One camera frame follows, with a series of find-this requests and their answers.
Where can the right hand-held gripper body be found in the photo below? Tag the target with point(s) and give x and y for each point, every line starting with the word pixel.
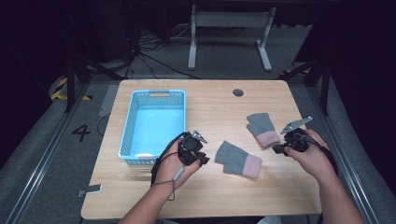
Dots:
pixel 295 138

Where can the white metal desk frame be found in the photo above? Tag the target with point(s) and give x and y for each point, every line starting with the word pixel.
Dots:
pixel 230 19

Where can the grey pink sock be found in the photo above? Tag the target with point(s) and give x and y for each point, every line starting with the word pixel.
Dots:
pixel 263 129
pixel 238 158

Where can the aluminium floor rail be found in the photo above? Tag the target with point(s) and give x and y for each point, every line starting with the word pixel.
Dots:
pixel 46 155
pixel 345 168

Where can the blue plastic basket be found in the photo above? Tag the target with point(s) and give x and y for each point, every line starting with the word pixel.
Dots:
pixel 155 124

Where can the black metal stand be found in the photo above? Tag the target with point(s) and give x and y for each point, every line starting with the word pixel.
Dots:
pixel 325 87
pixel 71 84

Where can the person's right hand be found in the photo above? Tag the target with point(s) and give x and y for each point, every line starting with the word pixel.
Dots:
pixel 313 158

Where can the small grey tape piece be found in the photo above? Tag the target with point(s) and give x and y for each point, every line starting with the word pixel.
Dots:
pixel 91 188

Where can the grey floor tape strip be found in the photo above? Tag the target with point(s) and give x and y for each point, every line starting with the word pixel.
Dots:
pixel 108 101

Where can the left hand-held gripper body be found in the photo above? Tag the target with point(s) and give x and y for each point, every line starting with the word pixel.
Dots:
pixel 188 148

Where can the yellow black hazard tape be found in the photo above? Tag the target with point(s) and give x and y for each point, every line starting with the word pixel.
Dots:
pixel 59 90

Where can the person's left hand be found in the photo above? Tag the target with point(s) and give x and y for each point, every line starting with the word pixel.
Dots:
pixel 171 169

